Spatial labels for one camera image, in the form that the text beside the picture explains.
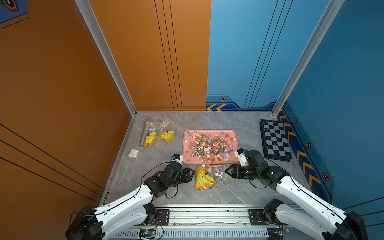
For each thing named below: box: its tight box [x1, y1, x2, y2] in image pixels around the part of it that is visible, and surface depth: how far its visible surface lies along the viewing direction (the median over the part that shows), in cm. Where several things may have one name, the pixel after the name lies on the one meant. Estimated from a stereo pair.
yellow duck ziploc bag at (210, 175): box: [195, 163, 233, 190], surface depth 84 cm
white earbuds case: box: [128, 148, 140, 159], surface depth 98 cm
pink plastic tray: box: [182, 129, 240, 164], surface depth 100 cm
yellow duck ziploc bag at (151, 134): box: [143, 120, 158, 149], surface depth 98 cm
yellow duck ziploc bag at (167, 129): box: [157, 118, 184, 145], surface depth 104 cm
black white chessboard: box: [259, 119, 293, 162], surface depth 101 cm
